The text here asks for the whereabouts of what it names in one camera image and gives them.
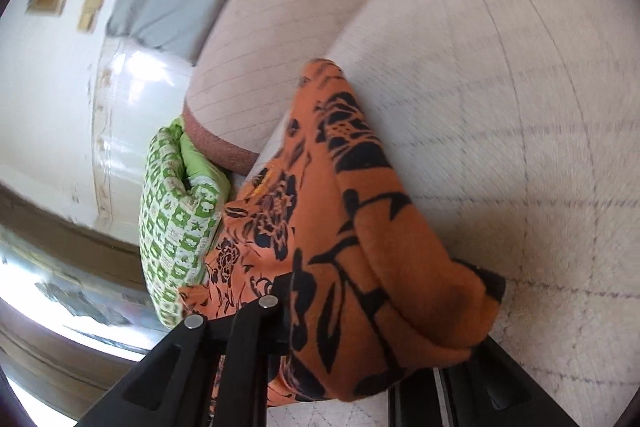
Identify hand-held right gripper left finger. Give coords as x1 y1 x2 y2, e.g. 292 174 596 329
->
75 274 302 427

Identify pink quilted mattress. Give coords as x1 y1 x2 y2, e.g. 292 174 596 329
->
245 0 640 427

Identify orange floral shirt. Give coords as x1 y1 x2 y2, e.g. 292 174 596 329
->
177 58 507 408

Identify pink bolster cushion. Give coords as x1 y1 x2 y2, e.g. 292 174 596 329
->
182 0 443 172

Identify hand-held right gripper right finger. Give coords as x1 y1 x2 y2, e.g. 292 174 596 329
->
387 336 584 427

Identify wooden door with stained glass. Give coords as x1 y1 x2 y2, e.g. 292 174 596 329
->
0 184 173 413

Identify green checked pillow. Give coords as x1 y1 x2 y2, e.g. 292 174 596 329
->
138 117 231 328

